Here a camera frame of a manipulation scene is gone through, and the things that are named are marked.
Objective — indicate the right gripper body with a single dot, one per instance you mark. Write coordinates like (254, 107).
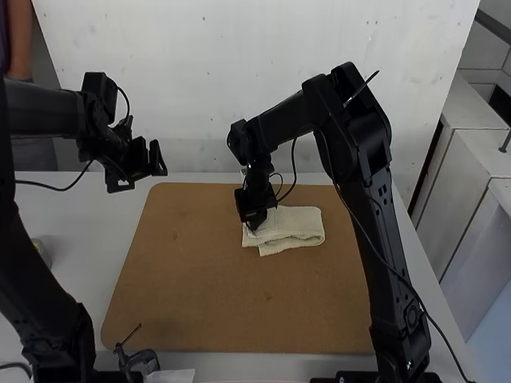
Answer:
(255, 201)

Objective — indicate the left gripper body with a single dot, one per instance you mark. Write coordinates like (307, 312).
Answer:
(127, 163)

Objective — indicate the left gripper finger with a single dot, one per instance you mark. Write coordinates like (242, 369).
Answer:
(155, 149)
(109, 185)

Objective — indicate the pale towel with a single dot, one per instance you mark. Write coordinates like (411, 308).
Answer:
(295, 227)

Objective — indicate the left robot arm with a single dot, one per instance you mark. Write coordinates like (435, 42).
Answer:
(40, 107)

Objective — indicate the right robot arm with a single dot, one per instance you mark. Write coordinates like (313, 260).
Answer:
(359, 159)

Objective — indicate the cork mat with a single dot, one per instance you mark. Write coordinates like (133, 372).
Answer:
(199, 279)

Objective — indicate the white backdrop board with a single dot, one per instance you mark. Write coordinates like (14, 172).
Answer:
(199, 60)

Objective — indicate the person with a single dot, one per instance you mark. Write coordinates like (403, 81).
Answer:
(20, 40)

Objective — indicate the black clamp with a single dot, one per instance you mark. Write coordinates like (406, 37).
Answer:
(139, 359)

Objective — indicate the dark base panel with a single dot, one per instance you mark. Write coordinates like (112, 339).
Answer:
(327, 379)

